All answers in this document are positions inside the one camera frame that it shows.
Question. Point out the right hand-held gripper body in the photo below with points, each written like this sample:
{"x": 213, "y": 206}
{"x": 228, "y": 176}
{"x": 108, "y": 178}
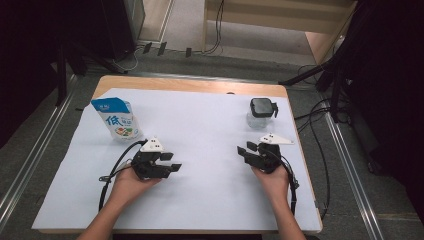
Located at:
{"x": 266, "y": 160}

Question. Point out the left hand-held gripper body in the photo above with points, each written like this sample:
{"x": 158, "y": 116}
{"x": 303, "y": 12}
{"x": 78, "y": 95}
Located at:
{"x": 146, "y": 165}

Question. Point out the clear jar with black lid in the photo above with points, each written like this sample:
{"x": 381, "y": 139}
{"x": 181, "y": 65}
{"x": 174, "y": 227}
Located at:
{"x": 261, "y": 108}

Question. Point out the blue and white salt bag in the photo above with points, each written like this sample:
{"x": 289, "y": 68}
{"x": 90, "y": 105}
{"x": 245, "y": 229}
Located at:
{"x": 118, "y": 123}

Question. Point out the person's right hand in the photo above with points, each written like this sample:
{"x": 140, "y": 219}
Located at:
{"x": 276, "y": 185}

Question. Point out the person's left hand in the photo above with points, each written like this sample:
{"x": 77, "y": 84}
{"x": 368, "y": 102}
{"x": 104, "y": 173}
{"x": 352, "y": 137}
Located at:
{"x": 126, "y": 186}

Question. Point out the white paper sheet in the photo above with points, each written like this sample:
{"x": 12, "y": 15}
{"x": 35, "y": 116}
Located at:
{"x": 200, "y": 200}

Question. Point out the black metal stand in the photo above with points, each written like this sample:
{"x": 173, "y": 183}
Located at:
{"x": 61, "y": 73}
{"x": 335, "y": 96}

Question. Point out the black floor tape strip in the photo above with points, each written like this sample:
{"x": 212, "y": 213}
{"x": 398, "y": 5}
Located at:
{"x": 188, "y": 52}
{"x": 162, "y": 48}
{"x": 147, "y": 47}

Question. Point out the light wooden shelf unit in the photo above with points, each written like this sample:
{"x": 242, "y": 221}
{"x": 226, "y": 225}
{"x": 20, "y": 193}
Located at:
{"x": 266, "y": 13}

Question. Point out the grey cabinet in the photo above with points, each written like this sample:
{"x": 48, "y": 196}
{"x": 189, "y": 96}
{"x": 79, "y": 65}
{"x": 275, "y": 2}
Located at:
{"x": 135, "y": 16}

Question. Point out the dark curtain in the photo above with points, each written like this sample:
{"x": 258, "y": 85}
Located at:
{"x": 20, "y": 50}
{"x": 393, "y": 83}

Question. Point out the metal floor rail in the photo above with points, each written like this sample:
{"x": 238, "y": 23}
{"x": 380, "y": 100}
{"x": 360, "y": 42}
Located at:
{"x": 50, "y": 123}
{"x": 353, "y": 183}

